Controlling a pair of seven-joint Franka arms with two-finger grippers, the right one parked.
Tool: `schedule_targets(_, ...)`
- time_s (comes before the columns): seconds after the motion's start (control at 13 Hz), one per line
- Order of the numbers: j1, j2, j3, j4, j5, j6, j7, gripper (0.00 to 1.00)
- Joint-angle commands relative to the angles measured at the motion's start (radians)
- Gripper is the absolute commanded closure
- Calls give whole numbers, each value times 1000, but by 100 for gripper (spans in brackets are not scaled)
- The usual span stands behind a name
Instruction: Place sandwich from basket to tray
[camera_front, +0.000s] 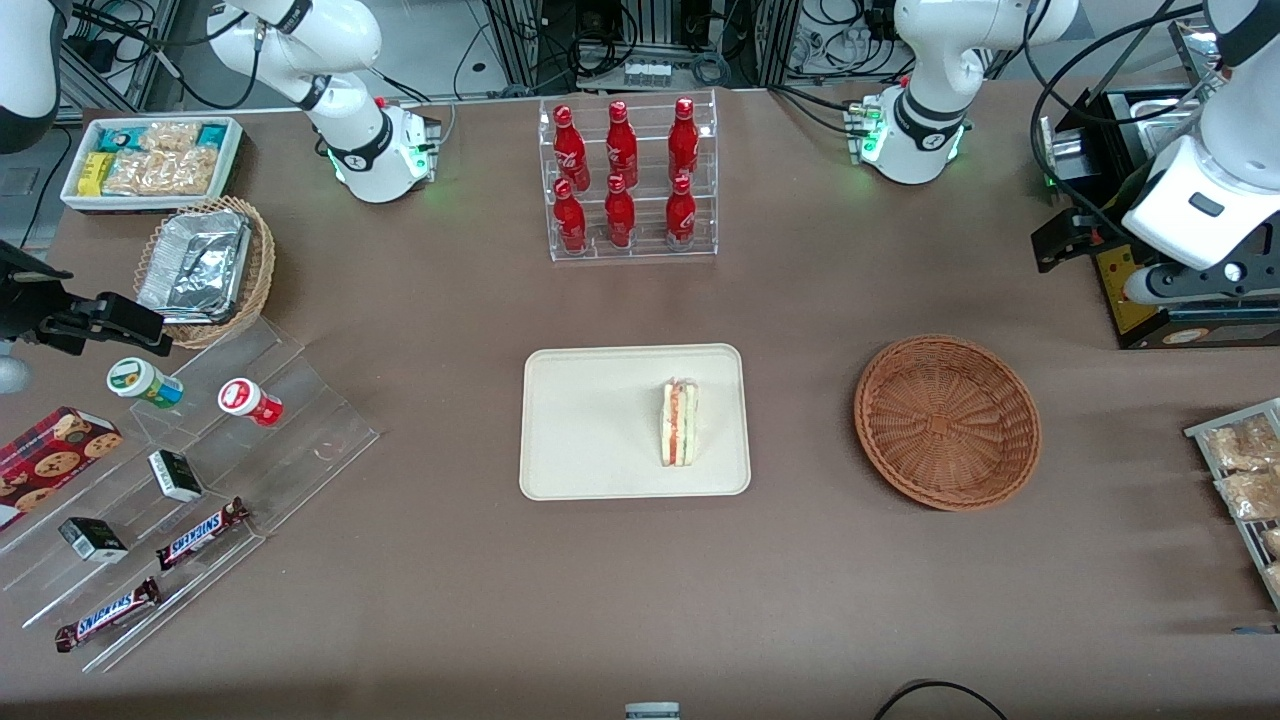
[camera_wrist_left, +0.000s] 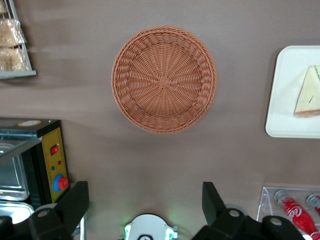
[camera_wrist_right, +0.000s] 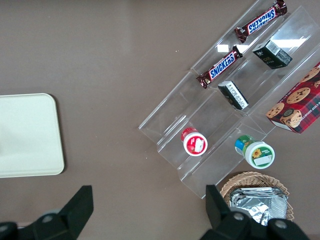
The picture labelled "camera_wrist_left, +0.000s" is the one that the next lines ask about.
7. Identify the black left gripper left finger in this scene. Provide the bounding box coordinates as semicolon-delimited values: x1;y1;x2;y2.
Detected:
28;180;90;240

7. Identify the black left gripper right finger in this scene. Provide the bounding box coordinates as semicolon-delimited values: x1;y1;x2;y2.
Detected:
191;181;254;240

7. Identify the triangular sandwich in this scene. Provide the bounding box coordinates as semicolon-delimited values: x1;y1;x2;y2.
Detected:
293;64;320;118

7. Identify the cream plastic tray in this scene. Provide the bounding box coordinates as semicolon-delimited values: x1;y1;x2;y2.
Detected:
265;44;320;140

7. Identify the round brown wicker basket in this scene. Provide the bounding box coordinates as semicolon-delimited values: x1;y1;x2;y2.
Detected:
111;24;218;135

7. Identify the clear acrylic bottle rack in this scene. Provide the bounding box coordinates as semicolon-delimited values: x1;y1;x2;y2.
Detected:
256;186;320;240

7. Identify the black food warmer case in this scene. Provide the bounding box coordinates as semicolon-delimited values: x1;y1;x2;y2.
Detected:
0;118;70;226

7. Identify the clear wrapped pastry pack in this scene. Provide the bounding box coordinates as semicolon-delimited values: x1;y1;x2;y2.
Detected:
0;18;26;48
0;47;29;72

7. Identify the grey wire rack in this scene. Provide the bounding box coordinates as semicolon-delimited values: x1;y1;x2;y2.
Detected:
0;0;37;80

